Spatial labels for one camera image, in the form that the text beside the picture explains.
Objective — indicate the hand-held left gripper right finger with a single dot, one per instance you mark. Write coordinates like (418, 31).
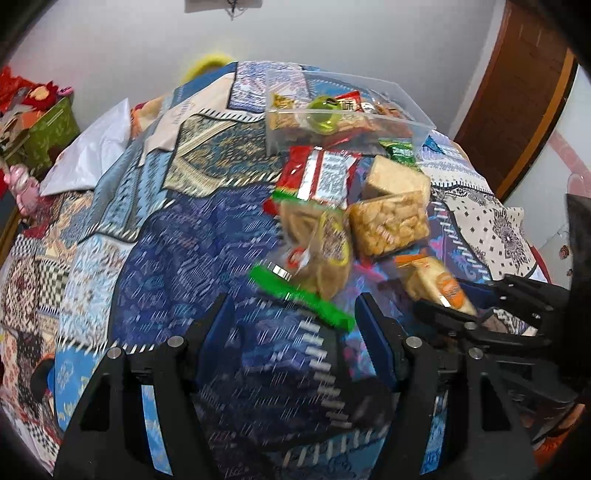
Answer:
(375, 344)

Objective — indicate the beige wafer packet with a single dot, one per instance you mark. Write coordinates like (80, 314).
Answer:
(395, 177)

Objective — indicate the wooden door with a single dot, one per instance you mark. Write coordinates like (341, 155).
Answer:
(517, 92)

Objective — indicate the orange fried snack packet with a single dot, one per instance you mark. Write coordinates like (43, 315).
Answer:
(385, 109)

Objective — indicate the green jelly cup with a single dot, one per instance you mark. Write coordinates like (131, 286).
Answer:
(325, 115)

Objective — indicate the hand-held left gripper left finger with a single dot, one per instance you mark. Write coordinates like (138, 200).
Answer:
(217, 334)

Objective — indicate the red orange snack packet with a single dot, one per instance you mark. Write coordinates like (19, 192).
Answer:
(348, 101)

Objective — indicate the clear puffed cracker packet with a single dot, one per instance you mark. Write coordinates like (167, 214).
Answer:
(388, 226)

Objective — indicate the white pillow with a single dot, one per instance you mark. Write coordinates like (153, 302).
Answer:
(92, 152)

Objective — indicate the orange bread packet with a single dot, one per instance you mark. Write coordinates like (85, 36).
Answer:
(438, 284)

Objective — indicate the green storage box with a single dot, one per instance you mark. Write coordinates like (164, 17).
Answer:
(53, 131)

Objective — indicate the patchwork bedspread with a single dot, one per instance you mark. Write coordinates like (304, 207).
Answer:
(184, 230)

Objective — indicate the clear plastic container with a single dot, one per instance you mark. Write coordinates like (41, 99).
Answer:
(401, 124)

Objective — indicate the pink toy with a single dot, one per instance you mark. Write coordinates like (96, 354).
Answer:
(21, 187)

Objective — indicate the clear cookie bag green seal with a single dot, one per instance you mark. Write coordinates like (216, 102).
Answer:
(318, 249)

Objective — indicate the long brown biscuit packet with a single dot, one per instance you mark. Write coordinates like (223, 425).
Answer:
(293, 125)

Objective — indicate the green pea snack packet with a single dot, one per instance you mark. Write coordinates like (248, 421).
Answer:
(399, 151)

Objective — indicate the red packet white label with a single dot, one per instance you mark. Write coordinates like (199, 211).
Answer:
(323, 173)

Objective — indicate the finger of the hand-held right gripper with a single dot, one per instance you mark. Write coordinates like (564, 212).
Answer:
(461, 321)
(526, 290)

